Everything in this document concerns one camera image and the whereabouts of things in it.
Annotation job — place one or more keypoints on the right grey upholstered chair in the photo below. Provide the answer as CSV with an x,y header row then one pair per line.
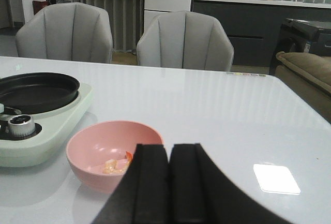
x,y
185,40

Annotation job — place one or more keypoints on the beige cushioned sofa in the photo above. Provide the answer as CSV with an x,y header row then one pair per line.
x,y
308,75

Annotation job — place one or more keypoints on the dark grey kitchen counter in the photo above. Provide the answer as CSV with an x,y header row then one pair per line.
x,y
253,26

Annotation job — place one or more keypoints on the grey upholstered chair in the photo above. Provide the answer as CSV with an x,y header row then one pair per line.
x,y
185,40
69,32

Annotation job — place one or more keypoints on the cooked shrimp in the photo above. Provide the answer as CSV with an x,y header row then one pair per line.
x,y
118,166

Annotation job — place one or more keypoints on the black round frying pan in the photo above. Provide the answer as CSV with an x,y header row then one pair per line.
x,y
38,92

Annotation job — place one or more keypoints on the pink plastic bowl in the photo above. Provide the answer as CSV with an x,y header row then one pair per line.
x,y
90,148

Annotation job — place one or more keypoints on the left grey upholstered chair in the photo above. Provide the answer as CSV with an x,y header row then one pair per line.
x,y
69,32

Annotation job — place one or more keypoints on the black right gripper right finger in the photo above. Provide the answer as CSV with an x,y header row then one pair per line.
x,y
202,193

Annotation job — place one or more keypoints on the mint green breakfast maker base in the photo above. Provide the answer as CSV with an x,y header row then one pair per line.
x,y
51,129

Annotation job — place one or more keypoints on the right silver control knob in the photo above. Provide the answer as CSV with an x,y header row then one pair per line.
x,y
21,125

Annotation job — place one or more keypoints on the red bin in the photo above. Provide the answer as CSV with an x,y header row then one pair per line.
x,y
38,5

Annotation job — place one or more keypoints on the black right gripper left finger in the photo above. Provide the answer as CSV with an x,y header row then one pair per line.
x,y
142,196

